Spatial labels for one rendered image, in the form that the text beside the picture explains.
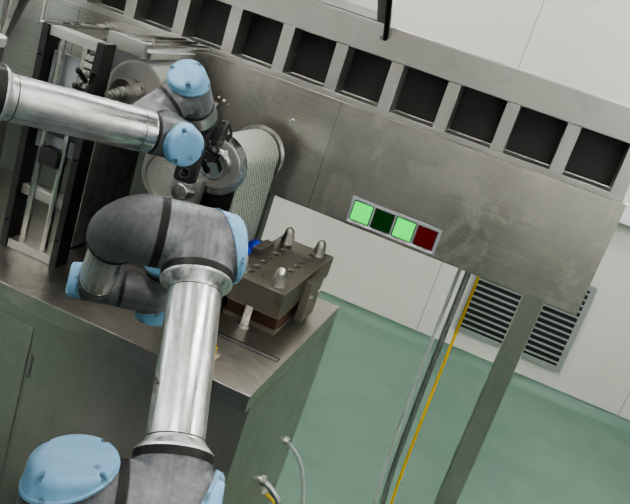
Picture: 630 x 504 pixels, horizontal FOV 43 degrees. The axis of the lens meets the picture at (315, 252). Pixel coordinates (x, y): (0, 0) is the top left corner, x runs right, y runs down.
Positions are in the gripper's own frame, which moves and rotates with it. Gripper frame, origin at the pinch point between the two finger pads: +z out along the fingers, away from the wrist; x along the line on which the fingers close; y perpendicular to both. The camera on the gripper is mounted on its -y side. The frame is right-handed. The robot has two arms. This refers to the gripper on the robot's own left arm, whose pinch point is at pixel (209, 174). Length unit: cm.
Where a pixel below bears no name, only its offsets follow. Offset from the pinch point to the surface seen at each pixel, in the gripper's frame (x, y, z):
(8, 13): 69, 20, -1
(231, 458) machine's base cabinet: -31, -53, 15
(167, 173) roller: 11.9, -1.0, 6.3
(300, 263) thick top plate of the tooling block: -21.1, 0.2, 31.3
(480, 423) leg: -80, -8, 74
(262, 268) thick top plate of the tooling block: -15.7, -8.8, 20.7
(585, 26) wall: -65, 224, 164
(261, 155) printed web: -5.2, 14.0, 9.3
